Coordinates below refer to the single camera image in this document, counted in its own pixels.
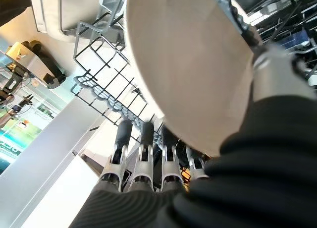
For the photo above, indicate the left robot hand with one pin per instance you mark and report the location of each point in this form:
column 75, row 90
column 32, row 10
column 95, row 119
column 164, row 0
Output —
column 26, row 101

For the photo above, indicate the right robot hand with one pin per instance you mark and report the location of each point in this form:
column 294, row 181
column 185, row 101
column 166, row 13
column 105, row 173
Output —
column 247, row 183

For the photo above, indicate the cream round plate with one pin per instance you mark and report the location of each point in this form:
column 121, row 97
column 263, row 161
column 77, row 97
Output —
column 188, row 72

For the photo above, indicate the left robot leg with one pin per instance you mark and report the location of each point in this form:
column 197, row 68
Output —
column 47, row 67

